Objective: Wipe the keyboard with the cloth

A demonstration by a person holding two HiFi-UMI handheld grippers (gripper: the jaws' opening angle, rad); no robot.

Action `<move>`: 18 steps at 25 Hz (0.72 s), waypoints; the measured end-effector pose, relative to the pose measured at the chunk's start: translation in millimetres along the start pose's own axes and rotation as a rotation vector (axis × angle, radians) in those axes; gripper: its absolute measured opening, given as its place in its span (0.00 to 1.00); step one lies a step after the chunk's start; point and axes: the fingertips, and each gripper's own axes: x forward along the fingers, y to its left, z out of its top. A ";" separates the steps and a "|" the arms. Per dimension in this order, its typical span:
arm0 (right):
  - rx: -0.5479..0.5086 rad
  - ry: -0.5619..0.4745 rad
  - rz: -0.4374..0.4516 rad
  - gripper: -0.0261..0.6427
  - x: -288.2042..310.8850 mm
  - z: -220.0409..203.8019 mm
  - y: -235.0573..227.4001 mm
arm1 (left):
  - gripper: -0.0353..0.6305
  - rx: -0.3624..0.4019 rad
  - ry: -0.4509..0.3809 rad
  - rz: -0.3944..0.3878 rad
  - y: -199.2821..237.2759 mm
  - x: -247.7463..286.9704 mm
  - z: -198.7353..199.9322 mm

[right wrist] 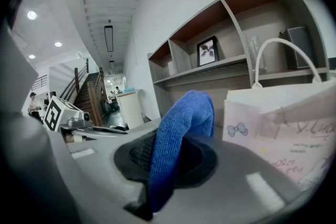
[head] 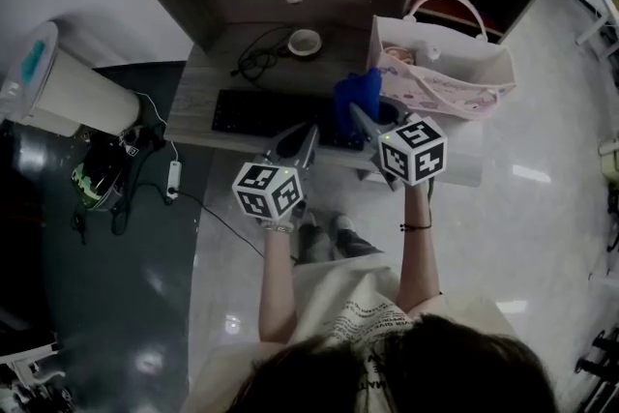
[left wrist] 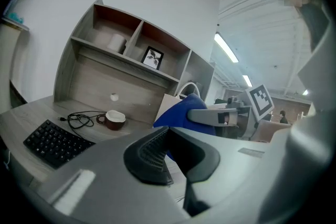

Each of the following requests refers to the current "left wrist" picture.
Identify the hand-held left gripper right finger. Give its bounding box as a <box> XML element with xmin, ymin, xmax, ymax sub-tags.
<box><xmin>170</xmin><ymin>126</ymin><xmax>272</xmax><ymax>224</ymax></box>

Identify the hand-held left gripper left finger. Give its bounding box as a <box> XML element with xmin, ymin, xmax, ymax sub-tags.
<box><xmin>36</xmin><ymin>126</ymin><xmax>191</xmax><ymax>224</ymax></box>

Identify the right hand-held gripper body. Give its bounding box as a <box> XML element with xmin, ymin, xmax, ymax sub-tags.
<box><xmin>226</xmin><ymin>83</ymin><xmax>275</xmax><ymax>140</ymax></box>

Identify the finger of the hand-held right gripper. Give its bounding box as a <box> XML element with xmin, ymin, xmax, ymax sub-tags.
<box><xmin>187</xmin><ymin>106</ymin><xmax>240</xmax><ymax>129</ymax></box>

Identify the blue cloth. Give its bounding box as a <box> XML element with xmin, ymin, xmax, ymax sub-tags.
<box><xmin>153</xmin><ymin>93</ymin><xmax>217</xmax><ymax>163</ymax></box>

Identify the black keyboard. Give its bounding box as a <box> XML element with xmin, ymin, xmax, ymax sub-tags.
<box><xmin>23</xmin><ymin>119</ymin><xmax>97</xmax><ymax>170</ymax></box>

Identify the white pink tote bag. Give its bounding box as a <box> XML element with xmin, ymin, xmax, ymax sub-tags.
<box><xmin>154</xmin><ymin>82</ymin><xmax>204</xmax><ymax>126</ymax></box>

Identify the black framed picture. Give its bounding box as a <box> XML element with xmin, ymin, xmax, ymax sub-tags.
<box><xmin>141</xmin><ymin>46</ymin><xmax>165</xmax><ymax>71</ymax></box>

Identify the grey wooden desk hutch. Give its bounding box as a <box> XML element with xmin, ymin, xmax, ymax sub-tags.
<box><xmin>54</xmin><ymin>0</ymin><xmax>216</xmax><ymax>129</ymax></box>

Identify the white cylindrical cup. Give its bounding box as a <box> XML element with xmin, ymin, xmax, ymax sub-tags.
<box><xmin>106</xmin><ymin>33</ymin><xmax>128</xmax><ymax>55</ymax></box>

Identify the black cable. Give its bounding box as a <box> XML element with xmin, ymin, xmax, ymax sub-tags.
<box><xmin>58</xmin><ymin>110</ymin><xmax>108</xmax><ymax>130</ymax></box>

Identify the white cable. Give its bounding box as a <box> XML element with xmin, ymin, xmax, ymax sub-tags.
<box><xmin>3</xmin><ymin>151</ymin><xmax>12</xmax><ymax>170</ymax></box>

